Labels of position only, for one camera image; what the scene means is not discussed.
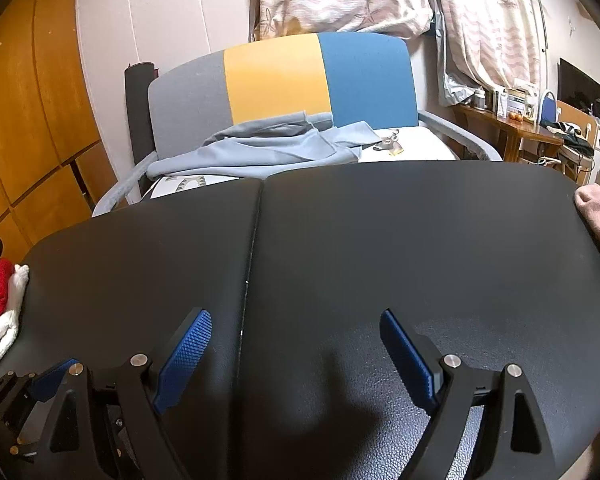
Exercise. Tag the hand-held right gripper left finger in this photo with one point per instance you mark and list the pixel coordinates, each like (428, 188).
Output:
(185, 360)

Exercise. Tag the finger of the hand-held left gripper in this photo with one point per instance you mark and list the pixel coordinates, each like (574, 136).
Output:
(50, 382)

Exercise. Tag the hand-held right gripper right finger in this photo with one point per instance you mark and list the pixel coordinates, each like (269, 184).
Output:
(410, 360)

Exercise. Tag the white knitted sweater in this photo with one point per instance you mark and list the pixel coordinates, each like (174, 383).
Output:
(0, 335)

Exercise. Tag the light blue garment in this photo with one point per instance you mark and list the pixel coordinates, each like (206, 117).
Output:
(260, 155)

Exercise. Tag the wooden desk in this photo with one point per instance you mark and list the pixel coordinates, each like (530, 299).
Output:
(520, 132)

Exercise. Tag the dark glass jar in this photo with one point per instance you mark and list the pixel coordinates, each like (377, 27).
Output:
(479, 101)

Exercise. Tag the white carton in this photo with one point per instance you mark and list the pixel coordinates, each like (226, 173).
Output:
(501, 104)

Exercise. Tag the wooden wardrobe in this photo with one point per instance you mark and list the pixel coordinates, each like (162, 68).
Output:
(30, 110)

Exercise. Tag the dark cloth pile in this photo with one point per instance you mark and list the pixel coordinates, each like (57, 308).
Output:
(570, 135)

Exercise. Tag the stack of small boxes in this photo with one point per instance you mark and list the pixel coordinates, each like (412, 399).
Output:
(522, 102)

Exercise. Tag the small blue chair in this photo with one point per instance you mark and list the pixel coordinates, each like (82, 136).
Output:
(550, 105)

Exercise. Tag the black monitor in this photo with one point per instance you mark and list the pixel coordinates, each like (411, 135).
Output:
(577, 85)

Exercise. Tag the pink patterned curtain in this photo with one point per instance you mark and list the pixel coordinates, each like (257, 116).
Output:
(490, 25)

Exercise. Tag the curved metal pole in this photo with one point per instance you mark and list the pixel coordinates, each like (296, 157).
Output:
(543, 20)

